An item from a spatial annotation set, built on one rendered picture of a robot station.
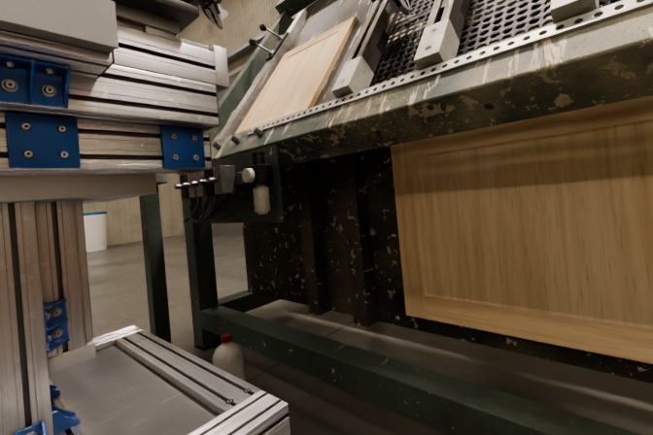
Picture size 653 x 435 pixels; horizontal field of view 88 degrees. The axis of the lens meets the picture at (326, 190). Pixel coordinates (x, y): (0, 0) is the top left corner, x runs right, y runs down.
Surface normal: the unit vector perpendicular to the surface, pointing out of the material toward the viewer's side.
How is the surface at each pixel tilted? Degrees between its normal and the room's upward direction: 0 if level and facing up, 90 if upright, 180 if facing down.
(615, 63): 142
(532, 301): 90
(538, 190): 90
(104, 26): 90
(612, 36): 53
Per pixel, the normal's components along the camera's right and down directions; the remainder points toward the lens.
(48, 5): 0.75, -0.07
